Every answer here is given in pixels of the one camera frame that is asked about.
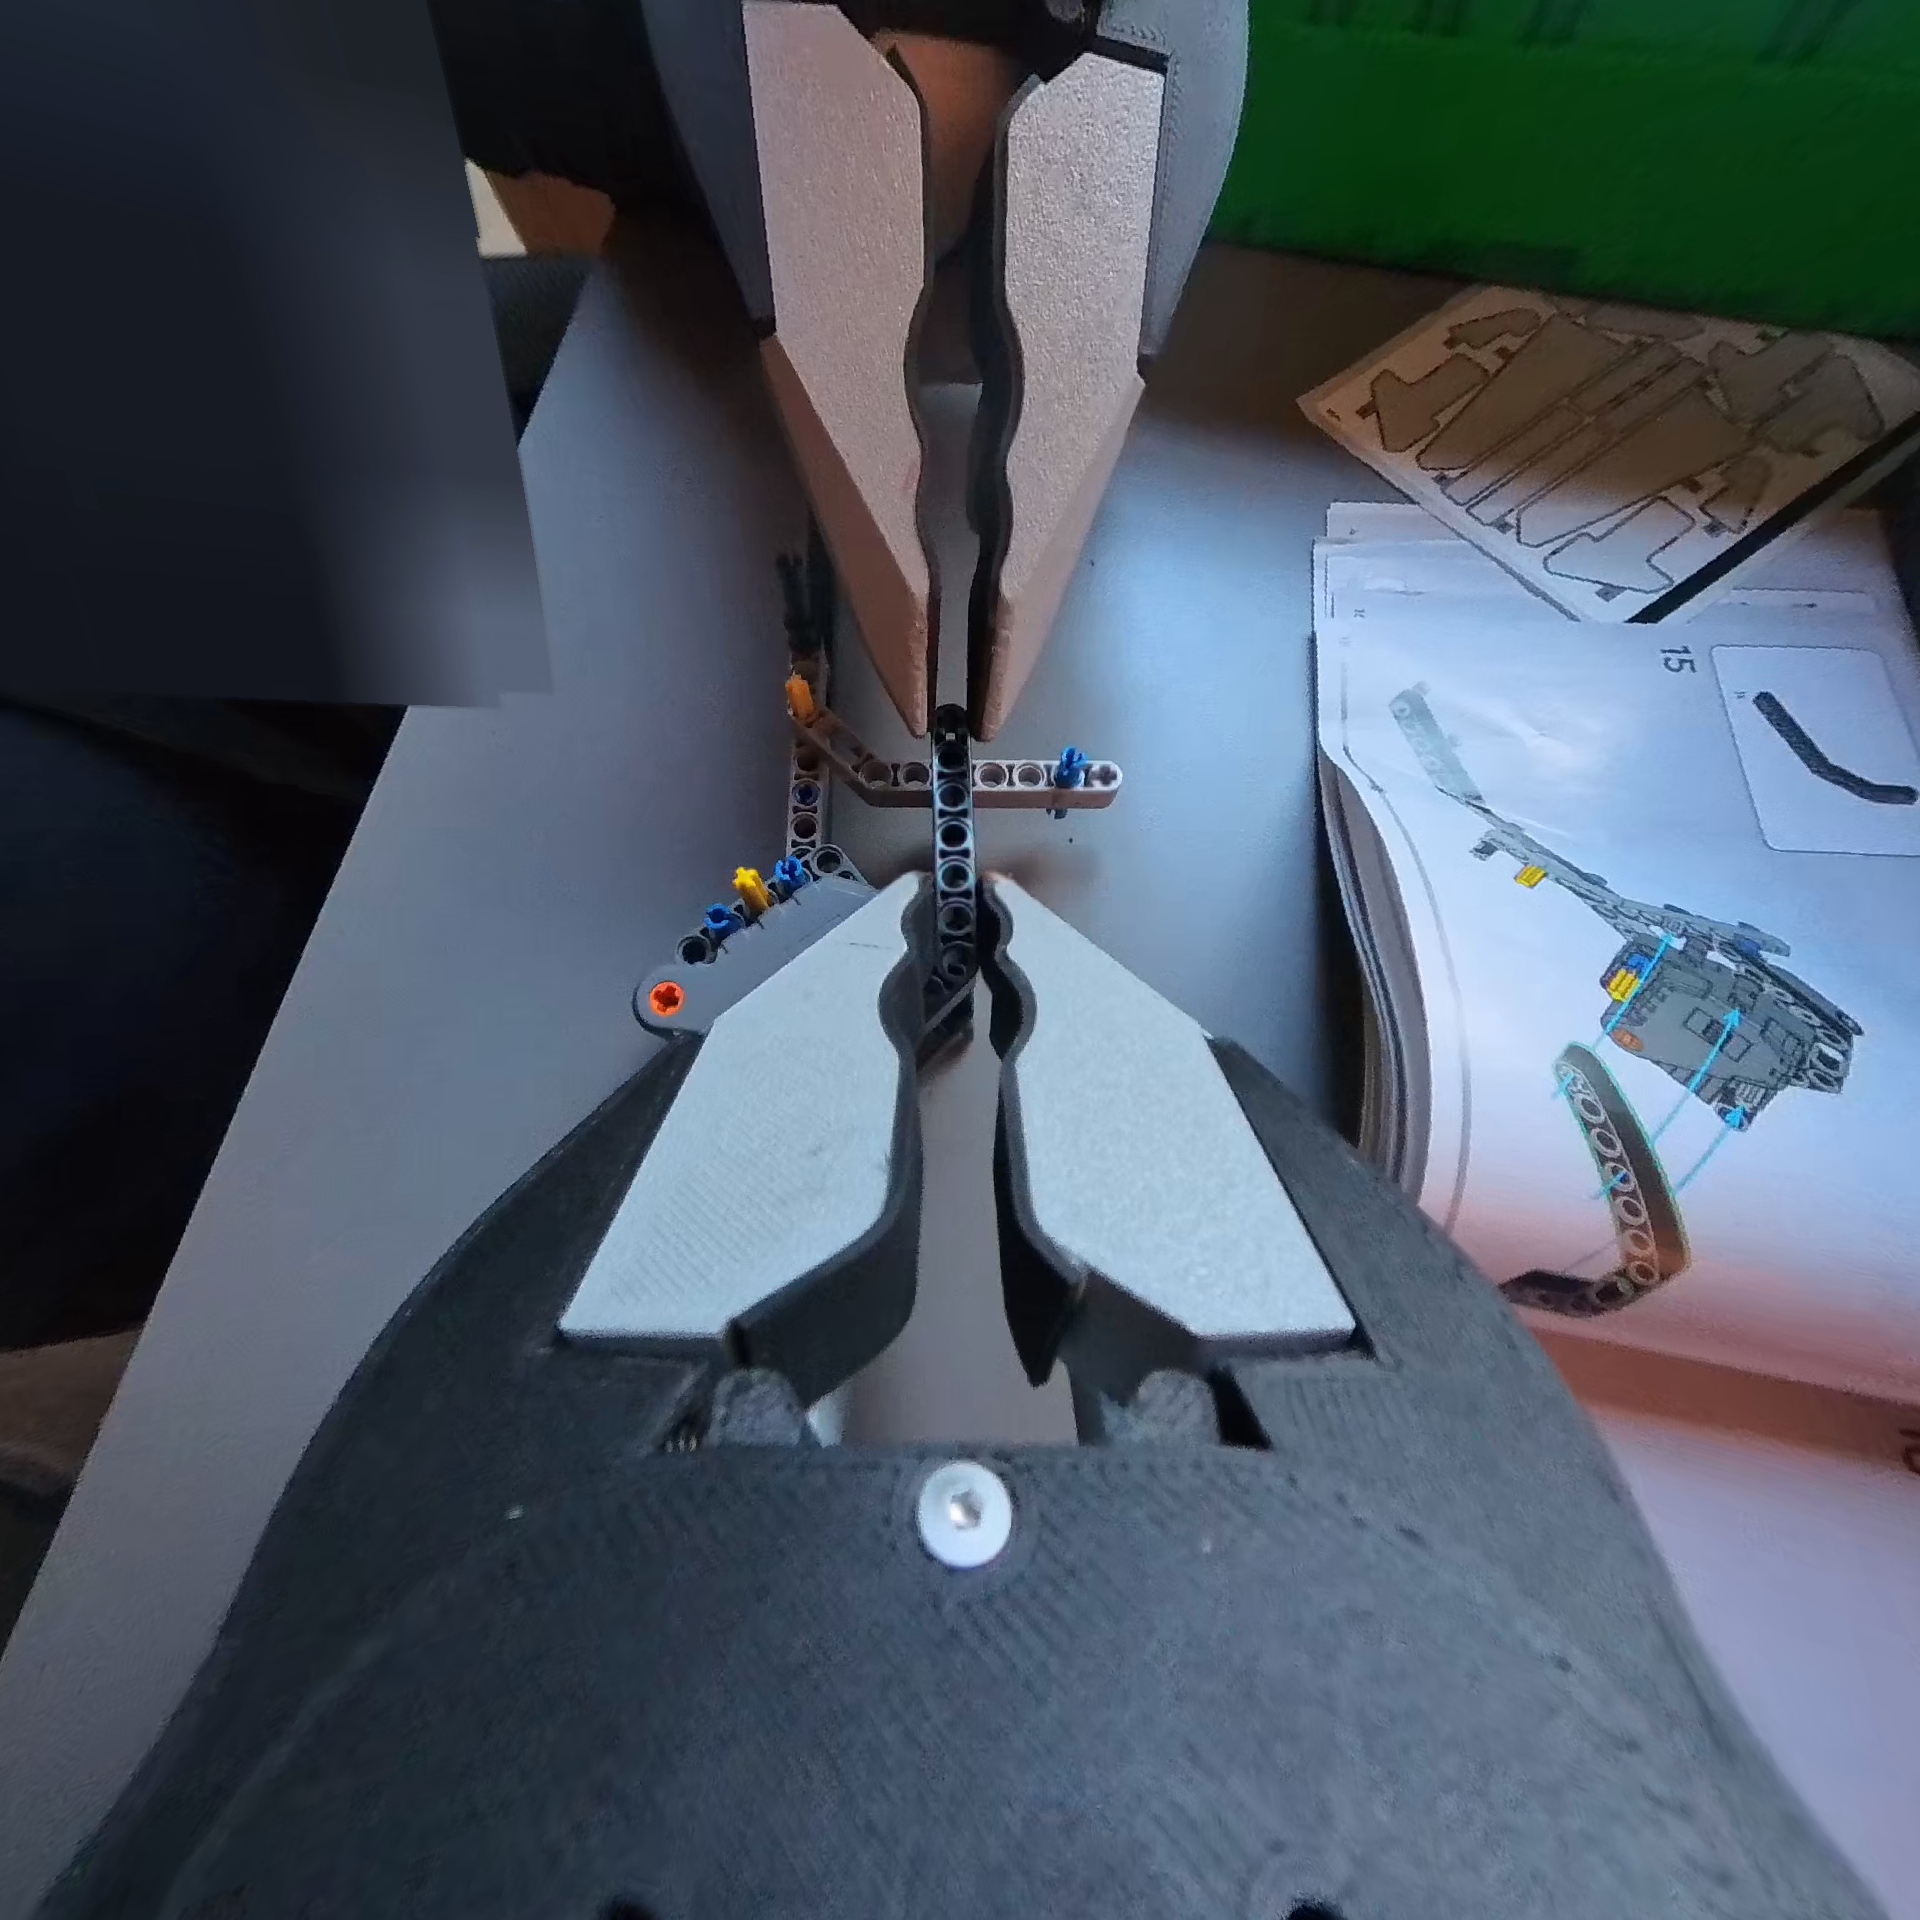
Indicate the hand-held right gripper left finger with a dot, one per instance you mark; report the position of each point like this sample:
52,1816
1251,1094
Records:
748,1170

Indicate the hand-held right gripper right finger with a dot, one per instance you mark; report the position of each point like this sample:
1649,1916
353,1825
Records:
1187,1188

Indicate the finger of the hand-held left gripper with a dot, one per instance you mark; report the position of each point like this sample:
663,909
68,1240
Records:
1080,302
839,270

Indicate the grey lego assembly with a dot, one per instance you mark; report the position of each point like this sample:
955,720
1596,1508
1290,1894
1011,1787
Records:
721,975

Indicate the long black lego beam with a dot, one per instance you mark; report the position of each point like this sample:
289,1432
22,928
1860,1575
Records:
955,841

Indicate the green plastic bin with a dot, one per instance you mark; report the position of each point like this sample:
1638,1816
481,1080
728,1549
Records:
1500,136

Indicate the sticker sheet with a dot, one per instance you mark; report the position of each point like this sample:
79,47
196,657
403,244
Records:
1576,437

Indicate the open instruction booklet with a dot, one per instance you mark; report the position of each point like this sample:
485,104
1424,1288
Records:
1576,720

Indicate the person's legs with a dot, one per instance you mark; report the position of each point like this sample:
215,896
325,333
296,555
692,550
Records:
152,1051

